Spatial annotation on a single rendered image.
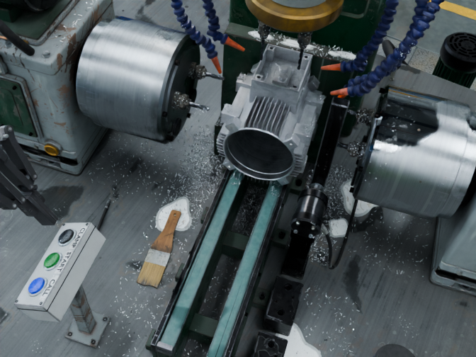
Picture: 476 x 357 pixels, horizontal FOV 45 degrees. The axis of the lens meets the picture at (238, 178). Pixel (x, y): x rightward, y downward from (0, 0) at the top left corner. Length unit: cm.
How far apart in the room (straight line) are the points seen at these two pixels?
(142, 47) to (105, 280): 50
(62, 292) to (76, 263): 5
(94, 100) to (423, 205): 70
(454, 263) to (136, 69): 78
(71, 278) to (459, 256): 78
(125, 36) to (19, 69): 23
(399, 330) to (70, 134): 84
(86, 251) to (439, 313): 76
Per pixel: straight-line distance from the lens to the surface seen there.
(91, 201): 141
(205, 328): 118
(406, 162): 112
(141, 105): 119
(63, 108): 130
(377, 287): 133
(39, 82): 127
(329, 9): 105
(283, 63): 126
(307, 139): 118
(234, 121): 115
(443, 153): 113
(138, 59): 120
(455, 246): 126
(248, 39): 126
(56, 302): 99
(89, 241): 103
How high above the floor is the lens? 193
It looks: 52 degrees down
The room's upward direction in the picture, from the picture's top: 5 degrees clockwise
